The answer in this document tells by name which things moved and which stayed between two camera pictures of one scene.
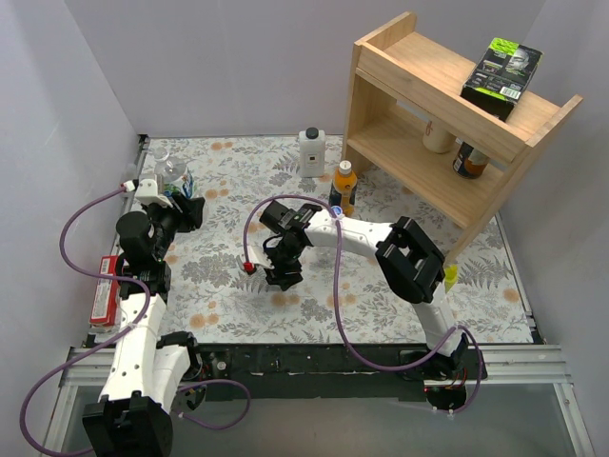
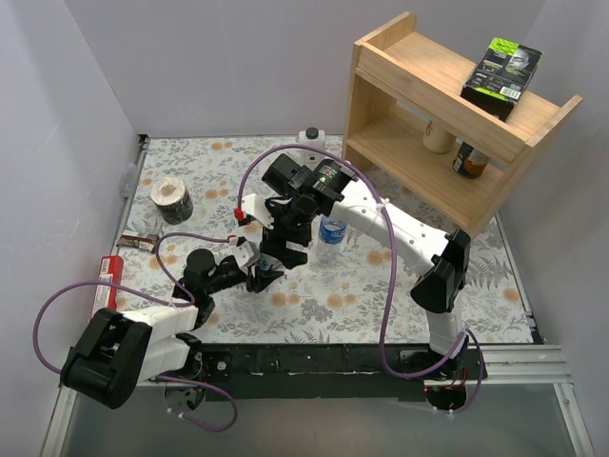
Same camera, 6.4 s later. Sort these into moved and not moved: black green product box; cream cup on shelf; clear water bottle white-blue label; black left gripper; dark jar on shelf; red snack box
Moved: clear water bottle white-blue label; black left gripper
Not moved: black green product box; dark jar on shelf; cream cup on shelf; red snack box
